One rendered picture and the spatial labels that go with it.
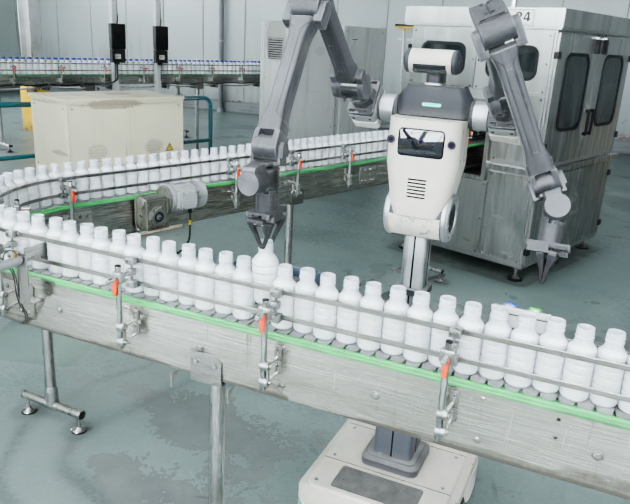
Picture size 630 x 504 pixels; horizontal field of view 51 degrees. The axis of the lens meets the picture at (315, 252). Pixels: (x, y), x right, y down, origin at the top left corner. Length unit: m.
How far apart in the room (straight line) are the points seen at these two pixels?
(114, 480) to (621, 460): 1.96
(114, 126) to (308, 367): 4.23
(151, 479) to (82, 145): 3.29
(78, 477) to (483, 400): 1.85
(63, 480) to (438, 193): 1.84
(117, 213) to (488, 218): 3.13
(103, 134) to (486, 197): 3.07
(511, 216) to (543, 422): 3.77
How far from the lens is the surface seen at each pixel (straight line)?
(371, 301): 1.57
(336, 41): 1.91
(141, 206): 3.05
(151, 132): 5.87
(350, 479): 2.44
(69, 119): 5.49
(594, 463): 1.59
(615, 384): 1.54
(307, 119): 7.80
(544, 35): 5.07
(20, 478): 3.00
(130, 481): 2.88
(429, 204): 2.09
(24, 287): 2.12
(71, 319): 2.10
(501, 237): 5.30
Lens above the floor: 1.71
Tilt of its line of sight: 18 degrees down
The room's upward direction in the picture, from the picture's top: 3 degrees clockwise
